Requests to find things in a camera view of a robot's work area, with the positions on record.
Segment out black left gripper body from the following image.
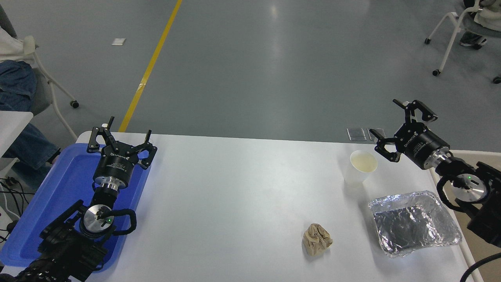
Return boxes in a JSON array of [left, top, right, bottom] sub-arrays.
[[93, 151, 138, 185]]

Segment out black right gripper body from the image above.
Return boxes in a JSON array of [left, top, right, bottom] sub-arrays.
[[395, 125, 451, 170]]

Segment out white paper cup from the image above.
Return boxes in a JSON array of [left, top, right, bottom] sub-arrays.
[[344, 150, 378, 188]]

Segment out blue plastic tray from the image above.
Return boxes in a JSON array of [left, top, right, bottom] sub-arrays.
[[0, 143, 152, 273]]

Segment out large pale bin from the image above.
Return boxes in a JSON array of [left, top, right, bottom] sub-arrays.
[[425, 150, 501, 282]]

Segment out silver foil tray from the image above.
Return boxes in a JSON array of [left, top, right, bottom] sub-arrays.
[[368, 190, 463, 258]]

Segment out yellow floor tape line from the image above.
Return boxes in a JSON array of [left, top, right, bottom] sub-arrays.
[[118, 0, 183, 133]]

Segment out small white side table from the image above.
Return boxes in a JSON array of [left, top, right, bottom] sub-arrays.
[[0, 111, 34, 158]]

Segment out white wheeled chair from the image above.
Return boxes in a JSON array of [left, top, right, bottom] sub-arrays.
[[425, 4, 501, 84], [22, 35, 79, 141]]

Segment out crumpled tan paper ball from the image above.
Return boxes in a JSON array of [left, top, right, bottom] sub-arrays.
[[302, 223, 333, 257]]

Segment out black cables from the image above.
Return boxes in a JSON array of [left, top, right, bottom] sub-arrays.
[[0, 176, 25, 243]]

